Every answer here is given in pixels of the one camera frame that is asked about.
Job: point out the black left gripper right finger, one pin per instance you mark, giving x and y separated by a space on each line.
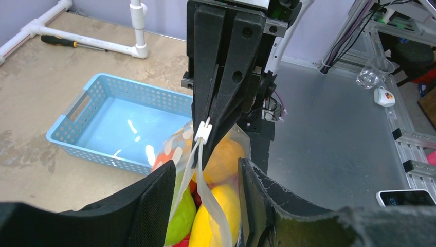
272 215

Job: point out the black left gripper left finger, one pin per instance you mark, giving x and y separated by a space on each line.
134 216

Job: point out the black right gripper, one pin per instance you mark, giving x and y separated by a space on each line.
227 58

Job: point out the green pear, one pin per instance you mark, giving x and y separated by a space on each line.
181 224

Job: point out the red textured strawberry fruit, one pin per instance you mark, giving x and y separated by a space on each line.
197 201

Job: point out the clear polka dot zip bag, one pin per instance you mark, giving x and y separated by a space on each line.
218 219

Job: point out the yellow-orange potato-like fruit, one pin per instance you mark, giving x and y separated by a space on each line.
223 163

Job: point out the light blue plastic basket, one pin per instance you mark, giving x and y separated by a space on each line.
120 122

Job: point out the orange fruit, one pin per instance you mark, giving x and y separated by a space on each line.
176 148

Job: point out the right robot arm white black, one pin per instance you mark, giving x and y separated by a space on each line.
286 37

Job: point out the clear glass beaker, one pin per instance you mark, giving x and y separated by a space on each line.
376 70

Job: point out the white smartphone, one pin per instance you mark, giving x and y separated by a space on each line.
408 197

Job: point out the white printed mug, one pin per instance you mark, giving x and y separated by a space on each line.
383 97

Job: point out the yellow black screwdriver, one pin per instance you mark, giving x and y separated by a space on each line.
58 41

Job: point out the aluminium extrusion frame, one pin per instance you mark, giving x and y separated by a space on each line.
410 144

